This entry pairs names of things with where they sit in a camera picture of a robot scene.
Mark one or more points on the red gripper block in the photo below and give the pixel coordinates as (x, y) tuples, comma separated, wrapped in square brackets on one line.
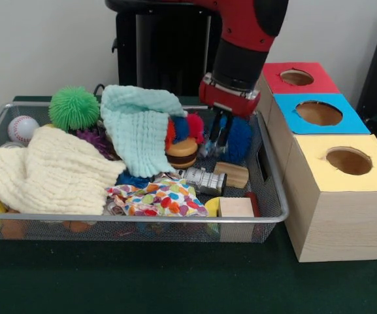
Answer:
[(227, 101)]

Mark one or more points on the blue spiky rubber ball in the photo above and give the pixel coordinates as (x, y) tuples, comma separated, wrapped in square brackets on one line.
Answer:
[(240, 140)]

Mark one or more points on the clear shiny plastic packet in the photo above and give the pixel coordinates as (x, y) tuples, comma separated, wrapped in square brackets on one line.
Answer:
[(206, 148)]

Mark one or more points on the mint green waffle cloth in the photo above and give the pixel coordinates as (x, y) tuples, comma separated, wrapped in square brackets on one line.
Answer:
[(136, 131)]

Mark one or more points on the green spiky rubber ball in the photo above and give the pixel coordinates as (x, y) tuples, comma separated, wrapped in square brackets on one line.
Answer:
[(74, 108)]

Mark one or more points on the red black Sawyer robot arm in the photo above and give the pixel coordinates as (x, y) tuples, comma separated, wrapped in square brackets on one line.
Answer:
[(240, 32)]

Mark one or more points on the wooden box with three holes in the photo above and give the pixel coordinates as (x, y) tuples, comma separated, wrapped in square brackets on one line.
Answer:
[(338, 222)]

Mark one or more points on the red blue orange pompom ball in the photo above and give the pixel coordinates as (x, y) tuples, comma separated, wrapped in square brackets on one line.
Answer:
[(188, 126)]

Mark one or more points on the toy hamburger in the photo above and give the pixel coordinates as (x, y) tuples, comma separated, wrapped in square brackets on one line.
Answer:
[(181, 153)]

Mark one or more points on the rounded wooden block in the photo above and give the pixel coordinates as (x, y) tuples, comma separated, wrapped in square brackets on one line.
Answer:
[(237, 175)]

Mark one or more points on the white cloth with colourful dots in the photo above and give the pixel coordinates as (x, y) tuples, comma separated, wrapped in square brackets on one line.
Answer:
[(162, 199)]

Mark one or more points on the cream waffle cloth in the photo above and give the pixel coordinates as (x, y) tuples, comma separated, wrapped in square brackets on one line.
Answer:
[(54, 176)]

